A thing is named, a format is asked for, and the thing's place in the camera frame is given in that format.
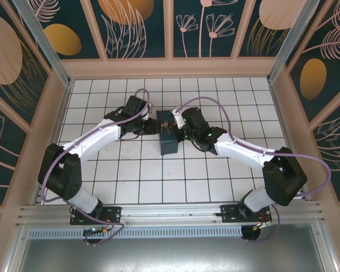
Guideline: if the dark teal painted-lid box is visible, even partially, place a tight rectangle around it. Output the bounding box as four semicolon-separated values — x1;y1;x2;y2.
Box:
155;109;180;156

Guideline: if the black base plate left arm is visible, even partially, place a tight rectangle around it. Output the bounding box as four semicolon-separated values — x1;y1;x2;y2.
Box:
70;206;122;225

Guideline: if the black base plate right arm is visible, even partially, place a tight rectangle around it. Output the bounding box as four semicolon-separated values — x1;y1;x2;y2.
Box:
220;204;273;223

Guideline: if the grey metal sheet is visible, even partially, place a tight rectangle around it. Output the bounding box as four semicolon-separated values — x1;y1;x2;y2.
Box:
5;223;338;272

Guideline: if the aluminium mounting rail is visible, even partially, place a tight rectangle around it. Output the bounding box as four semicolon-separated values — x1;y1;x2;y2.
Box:
15;200;325;227

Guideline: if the grey slotted cable duct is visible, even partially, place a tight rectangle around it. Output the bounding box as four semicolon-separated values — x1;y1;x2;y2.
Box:
28;226;243;239

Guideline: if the aluminium frame post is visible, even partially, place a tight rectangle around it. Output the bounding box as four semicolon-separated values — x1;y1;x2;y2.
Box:
266;0;314;84
12;0;74;87

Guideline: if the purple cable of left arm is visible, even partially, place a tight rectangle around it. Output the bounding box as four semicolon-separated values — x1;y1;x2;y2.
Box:
39;88;151;246

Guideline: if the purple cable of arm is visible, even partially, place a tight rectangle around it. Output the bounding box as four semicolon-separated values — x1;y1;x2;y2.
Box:
177;96;332;244
39;88;151;246

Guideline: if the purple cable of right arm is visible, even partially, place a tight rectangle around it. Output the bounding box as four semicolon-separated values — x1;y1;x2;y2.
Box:
177;96;332;244

